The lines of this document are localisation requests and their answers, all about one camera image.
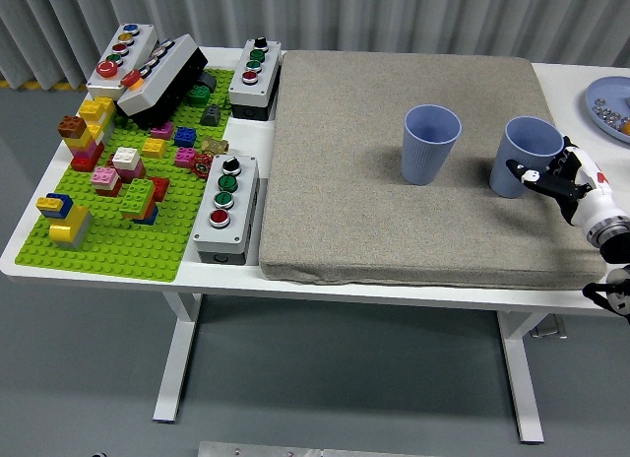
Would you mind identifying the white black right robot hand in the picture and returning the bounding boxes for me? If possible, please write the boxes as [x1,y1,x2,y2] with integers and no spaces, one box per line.
[505,135,622,229]

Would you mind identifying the blue ribbed plastic cup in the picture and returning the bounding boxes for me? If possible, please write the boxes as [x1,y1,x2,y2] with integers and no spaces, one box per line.
[488,115,566,199]
[399,103,463,186]

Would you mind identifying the white table leg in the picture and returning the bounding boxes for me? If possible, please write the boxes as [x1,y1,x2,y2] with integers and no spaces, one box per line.
[152,292,203,424]
[495,310,546,444]

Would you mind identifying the blue plate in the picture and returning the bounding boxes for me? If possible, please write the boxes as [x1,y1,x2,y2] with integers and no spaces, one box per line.
[584,76,630,144]

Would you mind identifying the grey metal plate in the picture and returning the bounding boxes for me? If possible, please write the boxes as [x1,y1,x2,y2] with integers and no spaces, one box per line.
[197,440,439,457]

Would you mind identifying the green brick baseplate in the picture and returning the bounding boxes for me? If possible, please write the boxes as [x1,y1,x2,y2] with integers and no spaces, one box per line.
[14,67,236,284]

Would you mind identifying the grey-brown fabric mat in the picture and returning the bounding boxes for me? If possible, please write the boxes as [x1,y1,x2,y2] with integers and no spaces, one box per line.
[258,50,607,291]

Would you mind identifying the blue yellow grey brick stack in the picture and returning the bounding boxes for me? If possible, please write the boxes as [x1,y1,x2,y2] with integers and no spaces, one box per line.
[34,192,95,252]

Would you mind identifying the green orange blue brick stack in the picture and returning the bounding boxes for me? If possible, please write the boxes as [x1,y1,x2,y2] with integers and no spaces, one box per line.
[118,177,159,227]

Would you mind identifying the pink white red brick stack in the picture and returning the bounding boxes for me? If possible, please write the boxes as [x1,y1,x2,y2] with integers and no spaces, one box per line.
[90,165,124,198]

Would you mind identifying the grey four-button control box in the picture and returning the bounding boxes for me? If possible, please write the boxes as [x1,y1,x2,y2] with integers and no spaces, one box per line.
[226,36,284,122]
[191,154,261,267]

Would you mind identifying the brown yellow pink red brick tower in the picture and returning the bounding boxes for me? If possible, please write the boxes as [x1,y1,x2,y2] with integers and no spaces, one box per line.
[56,114,107,173]

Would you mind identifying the grey pleated curtain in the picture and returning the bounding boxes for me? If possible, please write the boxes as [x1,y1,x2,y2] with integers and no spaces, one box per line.
[0,0,630,90]

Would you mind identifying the brass valve red handwheel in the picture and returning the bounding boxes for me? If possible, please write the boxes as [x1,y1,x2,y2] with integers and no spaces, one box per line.
[190,135,230,179]

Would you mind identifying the yellow white brick tower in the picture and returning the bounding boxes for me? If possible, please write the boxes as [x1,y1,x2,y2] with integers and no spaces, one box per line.
[77,96,117,146]

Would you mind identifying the dark green brick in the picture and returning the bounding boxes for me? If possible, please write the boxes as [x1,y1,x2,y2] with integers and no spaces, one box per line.
[186,84,213,106]

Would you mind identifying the yellow black floor tape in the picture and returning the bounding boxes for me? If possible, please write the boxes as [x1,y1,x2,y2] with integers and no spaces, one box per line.
[0,80,90,91]

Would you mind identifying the white control box black base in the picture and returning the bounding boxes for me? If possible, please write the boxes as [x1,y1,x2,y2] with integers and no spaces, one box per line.
[116,33,210,131]

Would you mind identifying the white five-button control box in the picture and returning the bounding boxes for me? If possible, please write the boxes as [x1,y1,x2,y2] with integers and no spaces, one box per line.
[86,22,159,102]

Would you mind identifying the grey metal bracket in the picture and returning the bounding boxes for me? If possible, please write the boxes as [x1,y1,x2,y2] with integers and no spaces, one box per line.
[529,314,568,339]

